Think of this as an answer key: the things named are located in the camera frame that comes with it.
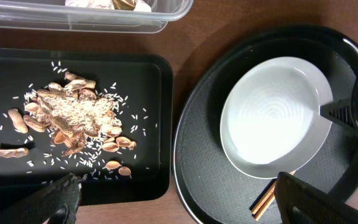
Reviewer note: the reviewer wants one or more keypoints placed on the food scraps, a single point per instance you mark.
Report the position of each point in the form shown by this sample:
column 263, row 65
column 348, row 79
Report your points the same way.
column 75, row 114

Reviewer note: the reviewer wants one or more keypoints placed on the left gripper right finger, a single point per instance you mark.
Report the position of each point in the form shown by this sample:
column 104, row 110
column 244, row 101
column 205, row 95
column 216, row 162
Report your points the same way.
column 299, row 202

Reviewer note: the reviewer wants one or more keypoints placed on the wooden chopstick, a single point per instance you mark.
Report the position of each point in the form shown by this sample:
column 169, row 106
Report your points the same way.
column 270, row 190
column 262, row 205

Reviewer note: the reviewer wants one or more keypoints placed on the grey round plate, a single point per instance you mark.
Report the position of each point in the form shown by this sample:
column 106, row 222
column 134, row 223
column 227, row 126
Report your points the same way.
column 271, row 120

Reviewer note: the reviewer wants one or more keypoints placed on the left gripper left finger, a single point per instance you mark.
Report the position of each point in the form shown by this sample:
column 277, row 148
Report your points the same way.
column 56, row 203

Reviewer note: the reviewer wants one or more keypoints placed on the clear plastic waste bin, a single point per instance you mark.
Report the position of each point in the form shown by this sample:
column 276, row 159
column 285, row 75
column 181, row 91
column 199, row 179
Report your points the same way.
column 54, row 15

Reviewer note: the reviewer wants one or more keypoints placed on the gold brown snack wrapper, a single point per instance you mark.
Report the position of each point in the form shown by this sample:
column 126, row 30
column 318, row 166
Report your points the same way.
column 127, row 5

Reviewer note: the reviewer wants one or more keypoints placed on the white tissue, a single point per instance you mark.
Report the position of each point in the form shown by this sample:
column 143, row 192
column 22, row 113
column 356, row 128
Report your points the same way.
column 141, row 6

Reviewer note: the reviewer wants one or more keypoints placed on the black rectangular tray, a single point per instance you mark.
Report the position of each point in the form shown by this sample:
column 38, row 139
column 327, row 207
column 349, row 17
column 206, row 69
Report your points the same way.
column 143, row 87

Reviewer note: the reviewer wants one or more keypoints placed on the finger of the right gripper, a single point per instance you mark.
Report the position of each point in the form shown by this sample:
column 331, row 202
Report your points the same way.
column 338, row 112

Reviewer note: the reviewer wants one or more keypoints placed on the round black serving tray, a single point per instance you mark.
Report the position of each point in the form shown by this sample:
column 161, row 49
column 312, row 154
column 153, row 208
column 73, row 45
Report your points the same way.
column 209, row 187

